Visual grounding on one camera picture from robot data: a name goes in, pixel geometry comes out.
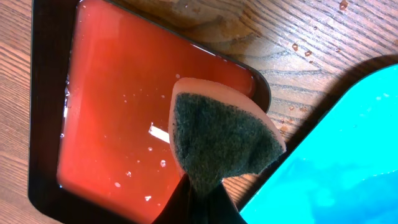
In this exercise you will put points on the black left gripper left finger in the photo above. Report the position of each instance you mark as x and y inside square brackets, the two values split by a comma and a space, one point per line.
[178, 209]

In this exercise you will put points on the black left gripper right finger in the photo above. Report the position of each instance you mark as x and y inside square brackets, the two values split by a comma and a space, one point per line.
[218, 208]

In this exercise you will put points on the red tray with black rim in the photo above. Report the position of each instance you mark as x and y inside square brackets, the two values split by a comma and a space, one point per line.
[101, 86]

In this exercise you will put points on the teal plastic tray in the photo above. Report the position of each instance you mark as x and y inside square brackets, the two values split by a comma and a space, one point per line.
[345, 170]

